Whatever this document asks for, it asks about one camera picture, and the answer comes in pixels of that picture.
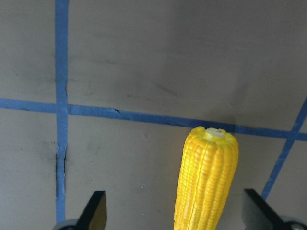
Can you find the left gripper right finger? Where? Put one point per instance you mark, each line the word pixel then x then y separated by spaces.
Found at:
pixel 258 215

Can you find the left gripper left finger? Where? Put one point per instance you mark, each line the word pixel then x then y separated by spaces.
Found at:
pixel 94 216

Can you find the yellow corn cob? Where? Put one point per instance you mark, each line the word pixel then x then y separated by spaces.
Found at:
pixel 208 165

